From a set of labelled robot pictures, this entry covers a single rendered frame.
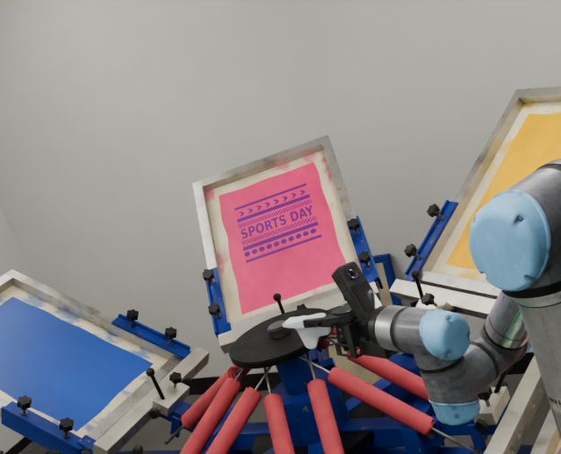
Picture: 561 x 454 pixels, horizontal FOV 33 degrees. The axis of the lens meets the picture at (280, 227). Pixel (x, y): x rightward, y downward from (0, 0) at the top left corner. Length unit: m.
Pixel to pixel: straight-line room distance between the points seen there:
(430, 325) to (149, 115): 3.89
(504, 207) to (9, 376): 2.31
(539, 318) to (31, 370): 2.27
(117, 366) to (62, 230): 2.78
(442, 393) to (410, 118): 3.05
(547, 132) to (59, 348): 1.80
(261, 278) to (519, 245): 2.35
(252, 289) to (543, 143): 1.14
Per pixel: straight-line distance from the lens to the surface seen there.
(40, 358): 3.35
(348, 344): 1.67
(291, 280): 3.47
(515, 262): 1.25
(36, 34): 5.60
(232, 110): 4.95
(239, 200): 3.80
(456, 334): 1.51
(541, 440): 2.48
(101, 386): 3.25
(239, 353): 2.68
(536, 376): 2.64
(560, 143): 3.22
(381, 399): 2.55
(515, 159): 3.32
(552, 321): 1.31
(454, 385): 1.56
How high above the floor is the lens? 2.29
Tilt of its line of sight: 15 degrees down
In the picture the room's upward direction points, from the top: 21 degrees counter-clockwise
